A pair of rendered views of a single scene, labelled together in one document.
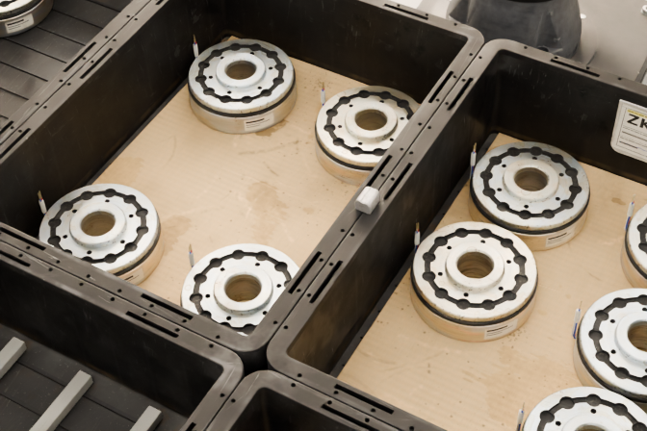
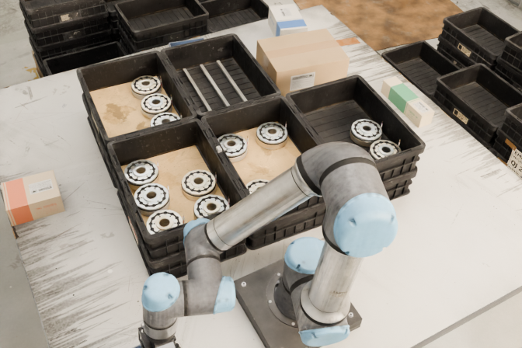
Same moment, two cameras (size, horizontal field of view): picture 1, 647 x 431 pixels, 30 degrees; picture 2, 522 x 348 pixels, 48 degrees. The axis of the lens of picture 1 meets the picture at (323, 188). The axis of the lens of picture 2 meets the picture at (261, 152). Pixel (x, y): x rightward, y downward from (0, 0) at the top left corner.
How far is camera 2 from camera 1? 180 cm
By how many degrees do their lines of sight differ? 74
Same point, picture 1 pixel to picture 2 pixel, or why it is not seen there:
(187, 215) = (269, 155)
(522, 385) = (168, 181)
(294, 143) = not seen: hidden behind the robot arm
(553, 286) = (185, 203)
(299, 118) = not seen: hidden behind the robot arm
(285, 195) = (259, 174)
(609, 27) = (282, 330)
